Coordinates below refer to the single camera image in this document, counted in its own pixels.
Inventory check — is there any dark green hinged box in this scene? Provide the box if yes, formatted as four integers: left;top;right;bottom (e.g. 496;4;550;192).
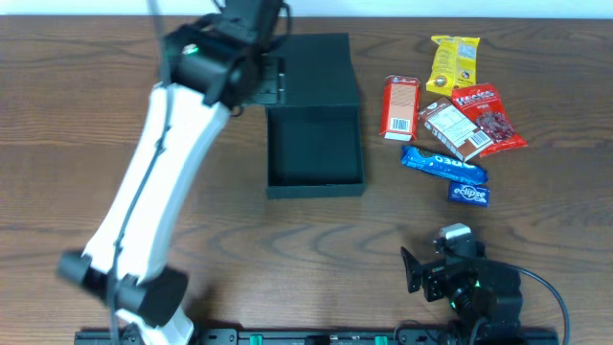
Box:
265;33;366;199

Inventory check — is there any brown carton with barcode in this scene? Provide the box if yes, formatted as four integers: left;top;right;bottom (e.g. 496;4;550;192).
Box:
419;98;494;162

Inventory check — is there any orange carton with barcode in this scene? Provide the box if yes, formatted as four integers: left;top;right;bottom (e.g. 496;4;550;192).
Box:
379;75;420;142

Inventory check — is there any red Reeses candy bag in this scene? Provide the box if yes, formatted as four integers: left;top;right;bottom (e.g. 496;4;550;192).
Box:
451;83;528;158

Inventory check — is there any yellow snack bag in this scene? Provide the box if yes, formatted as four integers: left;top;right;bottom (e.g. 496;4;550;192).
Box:
425;35;481;96

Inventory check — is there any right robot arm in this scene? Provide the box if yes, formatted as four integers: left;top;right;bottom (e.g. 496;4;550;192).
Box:
400;234;527;344

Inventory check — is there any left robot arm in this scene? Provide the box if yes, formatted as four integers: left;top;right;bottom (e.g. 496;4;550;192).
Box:
57;0;291;344

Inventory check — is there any blue Eclipse gum pack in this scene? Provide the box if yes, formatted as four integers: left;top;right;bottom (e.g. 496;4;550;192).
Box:
448;181;490;207

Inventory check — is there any blue Oreo cookie pack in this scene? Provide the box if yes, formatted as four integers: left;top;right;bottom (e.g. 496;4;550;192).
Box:
401;146;488;185

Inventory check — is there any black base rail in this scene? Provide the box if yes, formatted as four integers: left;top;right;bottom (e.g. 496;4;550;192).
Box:
73;327;559;345

